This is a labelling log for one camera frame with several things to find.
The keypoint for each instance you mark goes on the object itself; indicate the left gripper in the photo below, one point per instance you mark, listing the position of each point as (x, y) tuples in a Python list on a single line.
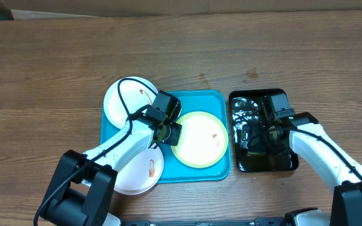
[(176, 137)]

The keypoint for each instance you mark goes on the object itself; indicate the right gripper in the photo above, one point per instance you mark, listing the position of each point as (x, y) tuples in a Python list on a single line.
[(260, 144)]

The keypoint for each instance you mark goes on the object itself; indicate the green rimmed plate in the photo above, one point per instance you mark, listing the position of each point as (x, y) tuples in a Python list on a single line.
[(203, 140)]

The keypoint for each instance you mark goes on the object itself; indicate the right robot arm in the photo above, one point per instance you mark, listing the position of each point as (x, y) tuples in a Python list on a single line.
[(302, 135)]

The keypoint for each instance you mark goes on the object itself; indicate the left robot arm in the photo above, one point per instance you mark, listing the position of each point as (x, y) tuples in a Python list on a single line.
[(82, 185)]

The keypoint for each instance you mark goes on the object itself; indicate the black water tray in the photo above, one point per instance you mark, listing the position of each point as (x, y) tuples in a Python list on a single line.
[(256, 103)]

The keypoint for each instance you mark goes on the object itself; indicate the teal plastic tray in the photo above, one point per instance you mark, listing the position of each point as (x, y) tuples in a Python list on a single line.
[(174, 171)]

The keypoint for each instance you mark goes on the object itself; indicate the white plate bottom left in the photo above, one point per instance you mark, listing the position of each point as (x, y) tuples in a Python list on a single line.
[(141, 173)]

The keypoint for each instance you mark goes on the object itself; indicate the white plate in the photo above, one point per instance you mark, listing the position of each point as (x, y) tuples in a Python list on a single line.
[(135, 92), (141, 173)]

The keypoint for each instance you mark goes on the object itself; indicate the white plate top left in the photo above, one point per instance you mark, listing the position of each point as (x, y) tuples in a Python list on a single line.
[(135, 92)]

